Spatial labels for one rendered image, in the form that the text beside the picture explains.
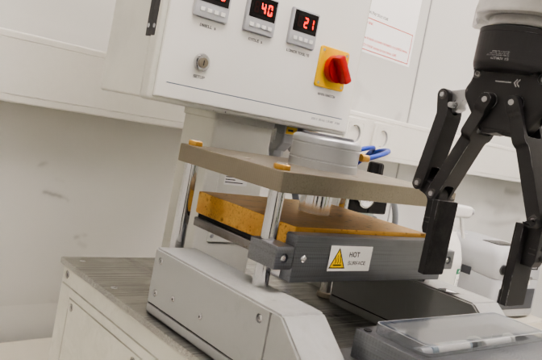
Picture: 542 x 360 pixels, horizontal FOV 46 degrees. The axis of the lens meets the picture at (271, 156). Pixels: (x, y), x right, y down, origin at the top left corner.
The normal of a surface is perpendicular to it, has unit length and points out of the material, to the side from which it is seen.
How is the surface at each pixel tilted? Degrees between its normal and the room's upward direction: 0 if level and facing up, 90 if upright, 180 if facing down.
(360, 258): 90
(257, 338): 90
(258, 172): 90
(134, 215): 90
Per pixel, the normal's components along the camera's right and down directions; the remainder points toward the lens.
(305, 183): 0.62, 0.16
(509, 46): -0.54, -0.06
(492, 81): -0.76, -0.11
